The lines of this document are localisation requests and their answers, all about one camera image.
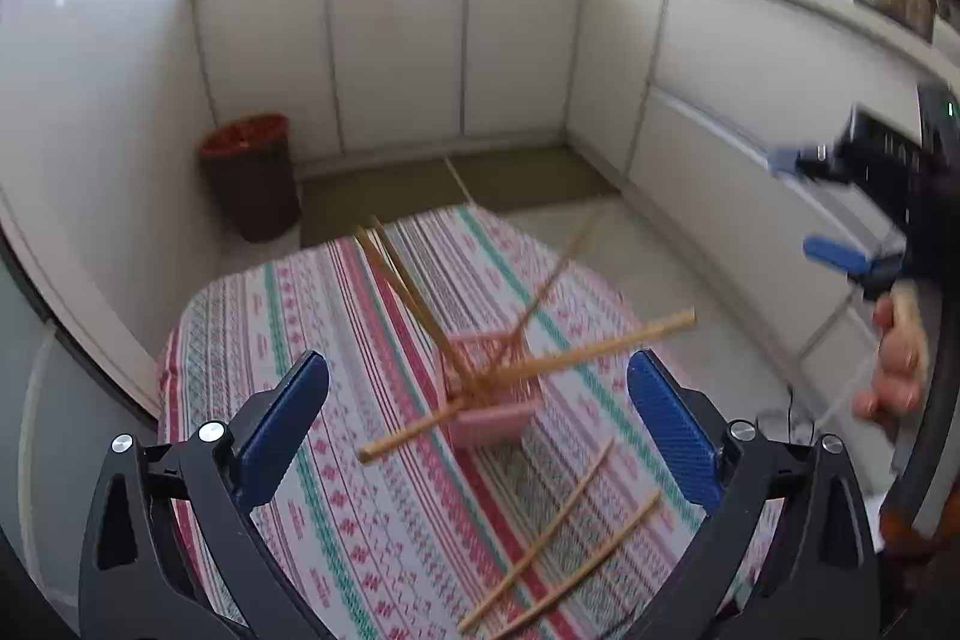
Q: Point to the person's right hand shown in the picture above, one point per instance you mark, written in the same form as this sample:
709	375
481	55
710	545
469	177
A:
896	377

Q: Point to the brown trash bin red liner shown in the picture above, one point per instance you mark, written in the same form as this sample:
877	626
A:
251	183

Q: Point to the wooden chopstick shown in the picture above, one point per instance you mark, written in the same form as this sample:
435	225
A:
551	284
420	287
592	554
397	288
536	535

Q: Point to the white cabinet with drawers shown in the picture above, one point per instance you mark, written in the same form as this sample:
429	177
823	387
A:
712	48

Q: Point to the patterned striped tablecloth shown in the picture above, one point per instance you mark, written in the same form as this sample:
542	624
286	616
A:
360	535

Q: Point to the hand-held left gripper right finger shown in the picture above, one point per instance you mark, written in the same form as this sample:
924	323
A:
671	430

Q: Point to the pink plastic utensil holder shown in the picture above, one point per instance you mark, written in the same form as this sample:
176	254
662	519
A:
487	426

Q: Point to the chopsticks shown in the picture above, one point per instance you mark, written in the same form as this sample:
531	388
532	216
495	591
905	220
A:
600	347

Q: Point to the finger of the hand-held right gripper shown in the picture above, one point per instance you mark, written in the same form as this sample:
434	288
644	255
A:
787	162
832	250

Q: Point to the brown floor mat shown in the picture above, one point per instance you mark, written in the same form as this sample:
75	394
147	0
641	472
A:
375	197
540	175

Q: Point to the white cabinet with doors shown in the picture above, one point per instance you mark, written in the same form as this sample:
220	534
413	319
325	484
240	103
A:
397	48

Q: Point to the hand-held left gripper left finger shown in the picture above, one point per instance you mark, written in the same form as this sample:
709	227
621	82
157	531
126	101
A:
289	422

